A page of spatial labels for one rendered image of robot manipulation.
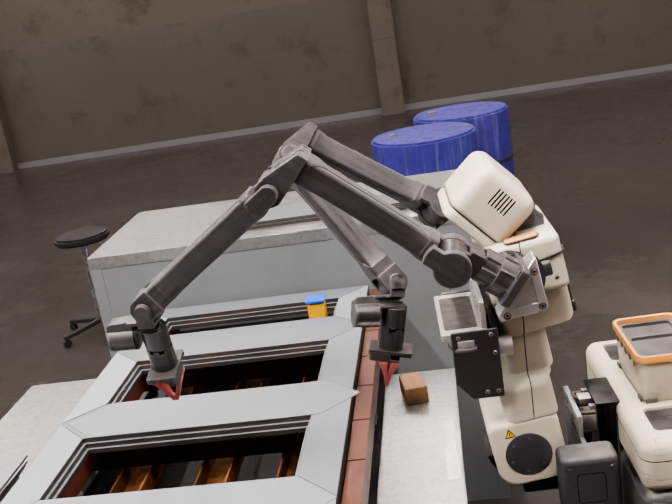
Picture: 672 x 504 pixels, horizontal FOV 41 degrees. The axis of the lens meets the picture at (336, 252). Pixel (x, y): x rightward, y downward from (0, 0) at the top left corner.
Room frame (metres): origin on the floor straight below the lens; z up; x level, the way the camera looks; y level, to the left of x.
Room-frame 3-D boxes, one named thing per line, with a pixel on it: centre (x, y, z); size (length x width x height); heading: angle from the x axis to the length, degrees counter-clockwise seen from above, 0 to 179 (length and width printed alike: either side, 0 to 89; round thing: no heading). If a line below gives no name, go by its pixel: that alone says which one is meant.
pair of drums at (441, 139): (5.34, -0.75, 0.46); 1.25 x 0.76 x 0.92; 165
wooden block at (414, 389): (2.25, -0.15, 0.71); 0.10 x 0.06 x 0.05; 5
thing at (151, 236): (3.11, 0.14, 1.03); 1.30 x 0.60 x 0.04; 82
